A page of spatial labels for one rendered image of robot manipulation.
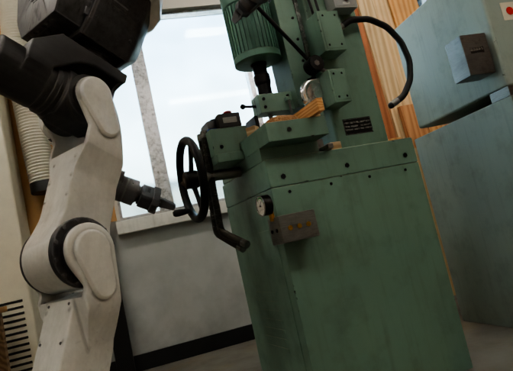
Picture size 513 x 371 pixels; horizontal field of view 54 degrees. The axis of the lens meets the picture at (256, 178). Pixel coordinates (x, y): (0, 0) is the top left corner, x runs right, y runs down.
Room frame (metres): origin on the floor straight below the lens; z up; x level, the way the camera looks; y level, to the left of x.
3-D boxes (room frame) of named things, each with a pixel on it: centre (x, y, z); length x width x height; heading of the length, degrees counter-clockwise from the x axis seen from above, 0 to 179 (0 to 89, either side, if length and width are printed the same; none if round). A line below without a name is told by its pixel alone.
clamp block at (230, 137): (1.73, 0.08, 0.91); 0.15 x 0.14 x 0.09; 23
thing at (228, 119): (1.72, 0.08, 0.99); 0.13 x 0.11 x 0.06; 23
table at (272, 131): (1.76, 0.00, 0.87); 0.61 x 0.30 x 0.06; 23
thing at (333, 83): (1.72, -0.33, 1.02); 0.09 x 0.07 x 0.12; 23
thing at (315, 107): (1.76, -0.11, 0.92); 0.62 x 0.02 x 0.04; 23
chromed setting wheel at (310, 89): (1.73, -0.27, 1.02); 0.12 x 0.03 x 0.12; 113
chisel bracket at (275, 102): (1.80, -0.12, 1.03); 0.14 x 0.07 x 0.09; 113
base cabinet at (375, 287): (1.84, -0.21, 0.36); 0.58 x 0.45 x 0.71; 113
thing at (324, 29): (1.74, -0.36, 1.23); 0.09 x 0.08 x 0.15; 113
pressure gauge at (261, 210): (1.47, -0.01, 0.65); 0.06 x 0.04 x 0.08; 23
